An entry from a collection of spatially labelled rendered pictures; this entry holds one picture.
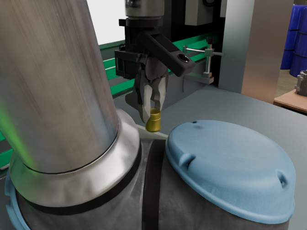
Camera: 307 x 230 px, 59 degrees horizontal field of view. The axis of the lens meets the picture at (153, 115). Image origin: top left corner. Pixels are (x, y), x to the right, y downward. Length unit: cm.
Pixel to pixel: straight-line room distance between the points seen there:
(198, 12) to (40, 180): 128
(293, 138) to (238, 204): 73
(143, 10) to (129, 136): 32
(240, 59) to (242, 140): 97
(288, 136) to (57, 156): 82
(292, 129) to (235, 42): 44
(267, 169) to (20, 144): 18
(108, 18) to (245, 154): 82
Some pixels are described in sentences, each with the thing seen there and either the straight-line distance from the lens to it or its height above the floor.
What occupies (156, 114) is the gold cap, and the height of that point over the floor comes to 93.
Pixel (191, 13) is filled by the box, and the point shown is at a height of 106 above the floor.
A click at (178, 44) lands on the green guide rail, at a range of 120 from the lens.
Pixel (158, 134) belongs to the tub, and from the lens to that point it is 68.
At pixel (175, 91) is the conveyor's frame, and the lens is 106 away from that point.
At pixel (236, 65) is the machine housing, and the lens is 123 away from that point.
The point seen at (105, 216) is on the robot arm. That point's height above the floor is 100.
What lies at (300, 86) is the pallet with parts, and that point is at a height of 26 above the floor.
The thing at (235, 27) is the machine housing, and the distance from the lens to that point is 121.
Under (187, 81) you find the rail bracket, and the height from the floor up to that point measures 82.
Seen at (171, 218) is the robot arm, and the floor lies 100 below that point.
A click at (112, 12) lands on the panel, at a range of 101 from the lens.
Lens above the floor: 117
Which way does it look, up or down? 25 degrees down
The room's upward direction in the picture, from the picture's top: straight up
